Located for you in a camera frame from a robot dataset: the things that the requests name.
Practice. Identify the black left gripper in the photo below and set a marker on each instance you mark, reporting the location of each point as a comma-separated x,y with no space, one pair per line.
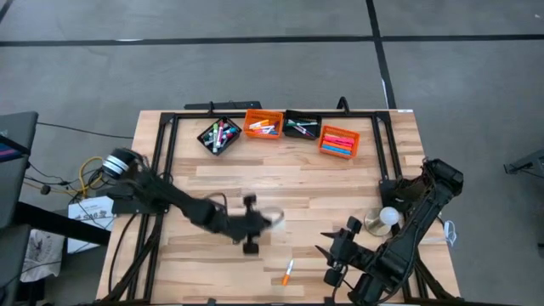
242,225

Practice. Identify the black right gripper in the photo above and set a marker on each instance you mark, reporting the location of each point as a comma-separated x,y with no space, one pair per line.
350,255

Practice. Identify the black cap white marker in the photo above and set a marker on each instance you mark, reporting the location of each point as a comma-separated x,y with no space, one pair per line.
277,221

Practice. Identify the orange cap white marker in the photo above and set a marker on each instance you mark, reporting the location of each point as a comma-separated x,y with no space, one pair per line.
287,277
260,123

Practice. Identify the red thick whiteboard marker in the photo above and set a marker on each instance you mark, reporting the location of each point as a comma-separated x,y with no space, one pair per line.
229,138

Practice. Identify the blue cap white marker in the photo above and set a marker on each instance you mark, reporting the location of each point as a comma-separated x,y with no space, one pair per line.
273,133

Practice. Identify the pink thick whiteboard marker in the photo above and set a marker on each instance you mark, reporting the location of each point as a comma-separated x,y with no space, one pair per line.
220,132

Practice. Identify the purple cap white marker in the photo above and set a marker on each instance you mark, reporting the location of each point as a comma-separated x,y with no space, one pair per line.
275,126

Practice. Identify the orange highlighter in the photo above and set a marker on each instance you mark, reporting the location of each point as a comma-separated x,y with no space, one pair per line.
338,146

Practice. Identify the pink highlighter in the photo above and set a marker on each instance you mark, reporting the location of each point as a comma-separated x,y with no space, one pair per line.
340,143
340,139

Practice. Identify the purple fine whiteboard marker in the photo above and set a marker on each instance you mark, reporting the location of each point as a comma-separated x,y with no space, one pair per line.
305,130

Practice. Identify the green cap white marker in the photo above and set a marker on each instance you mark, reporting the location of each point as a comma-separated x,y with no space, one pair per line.
297,124

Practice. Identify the yellow-green highlighter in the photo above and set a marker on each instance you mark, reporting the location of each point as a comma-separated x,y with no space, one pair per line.
333,135

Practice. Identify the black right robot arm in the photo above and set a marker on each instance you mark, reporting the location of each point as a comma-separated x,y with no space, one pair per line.
408,238

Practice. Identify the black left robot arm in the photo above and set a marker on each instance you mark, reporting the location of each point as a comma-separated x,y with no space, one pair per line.
170,195

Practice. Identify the white bulb brass base lamp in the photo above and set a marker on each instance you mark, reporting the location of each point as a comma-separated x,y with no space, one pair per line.
389,216

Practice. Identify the black slotted plastic basket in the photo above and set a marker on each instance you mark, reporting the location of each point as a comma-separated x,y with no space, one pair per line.
314,117
228,145

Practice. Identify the orange slotted plastic basket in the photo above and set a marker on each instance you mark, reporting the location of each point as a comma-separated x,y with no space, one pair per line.
263,114
340,129

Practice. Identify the black power strip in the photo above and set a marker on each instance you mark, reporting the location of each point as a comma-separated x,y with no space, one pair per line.
225,105

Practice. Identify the black clamp hook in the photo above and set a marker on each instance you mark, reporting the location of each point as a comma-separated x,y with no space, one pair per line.
339,106

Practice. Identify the white printed paper sheet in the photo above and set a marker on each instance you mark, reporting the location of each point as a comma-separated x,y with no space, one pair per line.
89,212

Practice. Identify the black beam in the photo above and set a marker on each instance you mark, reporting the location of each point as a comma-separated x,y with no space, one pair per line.
64,223

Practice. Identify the grey stand leg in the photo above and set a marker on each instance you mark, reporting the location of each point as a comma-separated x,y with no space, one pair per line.
527,163

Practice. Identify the white crumpled cloth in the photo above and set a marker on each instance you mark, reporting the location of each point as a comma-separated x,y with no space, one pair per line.
42,255

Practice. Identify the dark grey office chair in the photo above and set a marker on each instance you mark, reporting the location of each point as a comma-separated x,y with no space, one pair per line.
17,178

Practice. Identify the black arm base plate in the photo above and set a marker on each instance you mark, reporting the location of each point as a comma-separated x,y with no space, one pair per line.
123,206
387,187

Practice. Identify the black metal table frame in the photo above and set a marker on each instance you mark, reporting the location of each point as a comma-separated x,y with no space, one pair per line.
191,115

